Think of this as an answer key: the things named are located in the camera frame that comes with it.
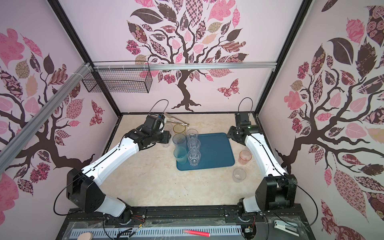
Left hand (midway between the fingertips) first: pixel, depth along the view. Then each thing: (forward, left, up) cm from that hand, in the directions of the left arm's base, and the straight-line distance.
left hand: (167, 137), depth 83 cm
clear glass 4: (+5, +4, -17) cm, 19 cm away
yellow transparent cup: (+12, -6, -6) cm, 14 cm away
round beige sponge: (-44, +35, -18) cm, 59 cm away
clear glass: (+12, -14, -14) cm, 23 cm away
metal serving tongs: (+30, -6, -22) cm, 37 cm away
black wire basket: (+38, +34, +15) cm, 53 cm away
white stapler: (-41, -58, -16) cm, 72 cm away
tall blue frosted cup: (+6, -6, -11) cm, 14 cm away
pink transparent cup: (-3, -49, -17) cm, 52 cm away
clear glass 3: (-4, -15, -16) cm, 22 cm away
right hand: (+2, -39, 0) cm, 39 cm away
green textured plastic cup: (-3, -7, -14) cm, 16 cm away
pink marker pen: (-43, -17, -18) cm, 50 cm away
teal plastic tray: (+1, -24, -17) cm, 29 cm away
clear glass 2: (+5, -15, -16) cm, 22 cm away
